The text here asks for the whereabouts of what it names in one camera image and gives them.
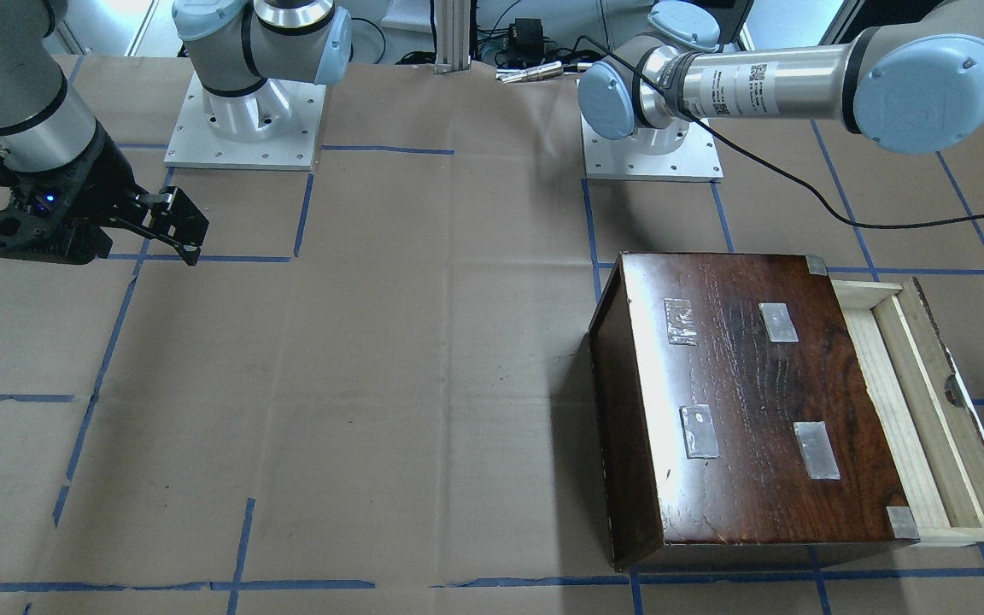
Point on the brown paper table cover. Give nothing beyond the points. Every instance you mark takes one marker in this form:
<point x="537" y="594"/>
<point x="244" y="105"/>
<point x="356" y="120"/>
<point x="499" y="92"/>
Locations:
<point x="373" y="393"/>

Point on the aluminium frame post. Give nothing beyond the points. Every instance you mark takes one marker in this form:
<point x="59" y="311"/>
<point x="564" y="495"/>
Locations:
<point x="453" y="30"/>

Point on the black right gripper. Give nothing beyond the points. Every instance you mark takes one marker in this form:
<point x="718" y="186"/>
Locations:
<point x="102" y="175"/>

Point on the light wooden drawer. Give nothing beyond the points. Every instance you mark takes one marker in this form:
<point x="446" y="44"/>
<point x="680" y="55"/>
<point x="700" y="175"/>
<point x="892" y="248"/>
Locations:
<point x="930" y="423"/>

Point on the black power adapter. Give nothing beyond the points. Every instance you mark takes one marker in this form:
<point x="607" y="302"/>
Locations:
<point x="526" y="35"/>

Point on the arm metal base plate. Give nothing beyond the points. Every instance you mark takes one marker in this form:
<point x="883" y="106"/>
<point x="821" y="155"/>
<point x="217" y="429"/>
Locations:
<point x="681" y="152"/>
<point x="275" y="128"/>

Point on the dark wooden drawer cabinet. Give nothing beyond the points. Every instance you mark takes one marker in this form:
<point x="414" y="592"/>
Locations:
<point x="736" y="428"/>

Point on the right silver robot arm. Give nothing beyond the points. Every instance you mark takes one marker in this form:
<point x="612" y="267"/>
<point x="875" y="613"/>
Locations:
<point x="235" y="47"/>

